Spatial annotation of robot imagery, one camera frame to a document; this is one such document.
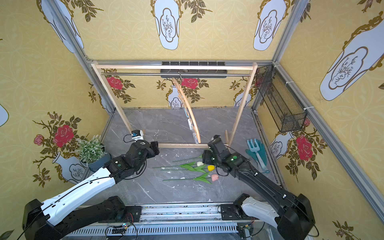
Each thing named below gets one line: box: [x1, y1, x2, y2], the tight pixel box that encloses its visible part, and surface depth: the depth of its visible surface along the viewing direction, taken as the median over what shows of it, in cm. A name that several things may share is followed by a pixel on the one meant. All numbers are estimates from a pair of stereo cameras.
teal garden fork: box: [246, 138, 267, 170], surface depth 100 cm
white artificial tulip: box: [152, 161, 204, 170], surface depth 91 cm
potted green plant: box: [75, 134, 112, 172], surface depth 81 cm
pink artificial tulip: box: [162, 172, 219, 184], surface depth 86 cm
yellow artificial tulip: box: [161, 165, 215, 174], surface depth 90 cm
